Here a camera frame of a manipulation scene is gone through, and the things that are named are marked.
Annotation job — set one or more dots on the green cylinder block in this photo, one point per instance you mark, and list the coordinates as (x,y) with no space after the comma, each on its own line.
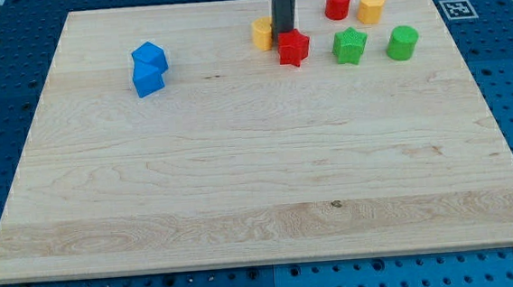
(402,42)

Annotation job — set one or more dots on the blue cube block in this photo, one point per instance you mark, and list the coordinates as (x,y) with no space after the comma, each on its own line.
(151,54)

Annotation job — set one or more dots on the yellow hexagon block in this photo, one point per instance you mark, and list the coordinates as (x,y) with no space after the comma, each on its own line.
(370,11)

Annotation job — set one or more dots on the yellow block behind rod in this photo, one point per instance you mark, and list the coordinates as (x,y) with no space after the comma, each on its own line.
(262,36)

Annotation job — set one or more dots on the light wooden board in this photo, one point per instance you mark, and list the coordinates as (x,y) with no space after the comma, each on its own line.
(241,161)

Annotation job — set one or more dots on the blue triangular block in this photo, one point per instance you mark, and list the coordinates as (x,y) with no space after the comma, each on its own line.
(147,79)

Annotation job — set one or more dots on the green star block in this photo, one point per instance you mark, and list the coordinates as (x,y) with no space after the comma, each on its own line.
(349,45)

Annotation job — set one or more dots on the white fiducial marker tag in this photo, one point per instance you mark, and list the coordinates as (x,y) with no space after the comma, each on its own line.
(458,9)

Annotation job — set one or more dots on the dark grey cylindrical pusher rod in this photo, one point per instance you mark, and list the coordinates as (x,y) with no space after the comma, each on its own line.
(283,17)

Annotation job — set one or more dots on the red cylinder block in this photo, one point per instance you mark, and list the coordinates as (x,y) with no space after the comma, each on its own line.
(337,9)

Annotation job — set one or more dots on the red star block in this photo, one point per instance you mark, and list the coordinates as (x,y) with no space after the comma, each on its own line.
(293,47)

